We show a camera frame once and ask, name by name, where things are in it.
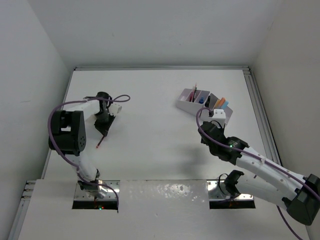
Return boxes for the white three-slot organizer right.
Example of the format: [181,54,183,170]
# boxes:
[200,93,233,126]

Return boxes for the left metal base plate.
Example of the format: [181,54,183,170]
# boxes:
[74,180,120,201]

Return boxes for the orange pink highlighter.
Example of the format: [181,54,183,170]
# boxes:
[213,99,221,109]

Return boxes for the orange cap highlighter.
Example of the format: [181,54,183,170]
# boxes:
[216,97,226,109]

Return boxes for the white three-slot organizer left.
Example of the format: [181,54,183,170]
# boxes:
[175,88,211,116]

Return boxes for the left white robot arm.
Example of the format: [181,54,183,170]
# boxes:
[47,91,131,198]

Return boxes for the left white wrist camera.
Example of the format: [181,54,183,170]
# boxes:
[108,103,122,117]

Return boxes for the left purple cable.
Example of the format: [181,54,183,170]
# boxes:
[47,94,131,208]

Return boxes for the large black scissors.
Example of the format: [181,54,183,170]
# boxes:
[204,95,211,108]

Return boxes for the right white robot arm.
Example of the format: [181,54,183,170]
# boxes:
[198,121,320,226]

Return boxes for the blue highlighter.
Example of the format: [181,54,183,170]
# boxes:
[220,100,229,110]

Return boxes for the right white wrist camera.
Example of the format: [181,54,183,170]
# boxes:
[209,109,226,128]

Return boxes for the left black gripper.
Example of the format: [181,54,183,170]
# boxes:
[94,110,116,136]

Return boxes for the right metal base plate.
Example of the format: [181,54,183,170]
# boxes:
[207,179,254,201]

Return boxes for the white three-slot organizer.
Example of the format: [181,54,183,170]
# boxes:
[175,88,211,116]
[200,93,233,126]

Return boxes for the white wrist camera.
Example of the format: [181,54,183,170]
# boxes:
[108,103,122,117]
[209,109,226,128]

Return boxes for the blue item in organizer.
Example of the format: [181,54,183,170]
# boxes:
[198,96,205,104]

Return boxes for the metal base plate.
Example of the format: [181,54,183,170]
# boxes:
[207,179,254,201]
[74,180,120,201]

